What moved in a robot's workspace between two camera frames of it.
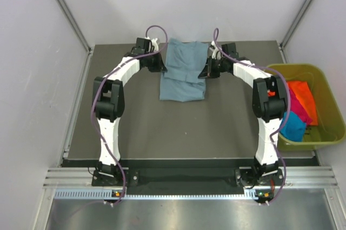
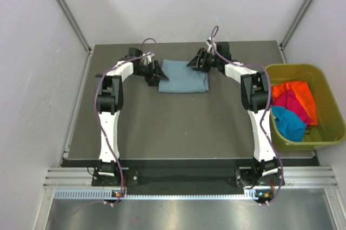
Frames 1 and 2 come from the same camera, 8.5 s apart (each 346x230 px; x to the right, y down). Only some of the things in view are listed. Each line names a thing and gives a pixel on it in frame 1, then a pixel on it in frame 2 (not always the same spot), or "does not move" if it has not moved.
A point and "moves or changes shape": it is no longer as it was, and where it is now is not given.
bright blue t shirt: x=292 y=127 does not move
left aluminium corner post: x=90 y=49 does not move
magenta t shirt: x=298 y=108 does not move
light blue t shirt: x=185 y=61 moves or changes shape
